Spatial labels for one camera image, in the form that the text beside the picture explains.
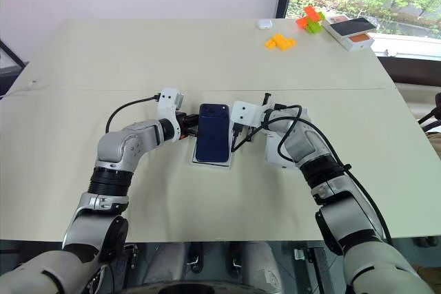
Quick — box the white phone box lid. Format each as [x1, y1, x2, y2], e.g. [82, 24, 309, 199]
[264, 106, 311, 171]

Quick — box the green toy block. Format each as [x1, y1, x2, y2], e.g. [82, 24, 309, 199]
[305, 11, 327, 35]

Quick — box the black chair frame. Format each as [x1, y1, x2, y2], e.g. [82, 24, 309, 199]
[418, 92, 441, 134]

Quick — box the orange toy block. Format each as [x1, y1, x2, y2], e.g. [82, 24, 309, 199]
[295, 5, 321, 30]

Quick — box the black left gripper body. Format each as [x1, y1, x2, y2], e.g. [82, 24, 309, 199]
[174, 112, 190, 140]

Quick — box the grey rounded leg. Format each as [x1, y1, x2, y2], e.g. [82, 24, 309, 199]
[240, 242, 289, 290]
[143, 242, 207, 288]

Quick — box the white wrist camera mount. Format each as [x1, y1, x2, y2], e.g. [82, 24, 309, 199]
[156, 87, 186, 127]
[230, 100, 267, 128]

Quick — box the white window sill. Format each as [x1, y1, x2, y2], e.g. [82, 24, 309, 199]
[371, 32, 441, 58]

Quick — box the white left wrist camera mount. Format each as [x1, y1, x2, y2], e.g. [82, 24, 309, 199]
[156, 87, 186, 127]

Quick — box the white box with orange print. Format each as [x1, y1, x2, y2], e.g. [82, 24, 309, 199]
[322, 14, 376, 52]

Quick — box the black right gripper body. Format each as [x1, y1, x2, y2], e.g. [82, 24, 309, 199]
[231, 122, 256, 144]

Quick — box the dark blue smartphone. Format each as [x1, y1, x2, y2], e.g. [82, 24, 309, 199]
[194, 103, 232, 165]

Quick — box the white phone box base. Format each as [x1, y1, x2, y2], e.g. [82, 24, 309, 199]
[189, 127, 233, 170]

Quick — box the yellow toy block cluster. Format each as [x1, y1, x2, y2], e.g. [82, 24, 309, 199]
[264, 32, 297, 52]

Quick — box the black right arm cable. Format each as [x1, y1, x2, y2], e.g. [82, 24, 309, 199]
[229, 102, 394, 245]

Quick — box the black metal bracket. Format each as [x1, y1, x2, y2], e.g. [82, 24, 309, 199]
[294, 247, 334, 294]

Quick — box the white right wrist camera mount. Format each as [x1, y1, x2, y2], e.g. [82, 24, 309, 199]
[230, 100, 267, 128]

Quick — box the black smartphone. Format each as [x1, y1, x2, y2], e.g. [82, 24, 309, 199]
[331, 17, 378, 37]

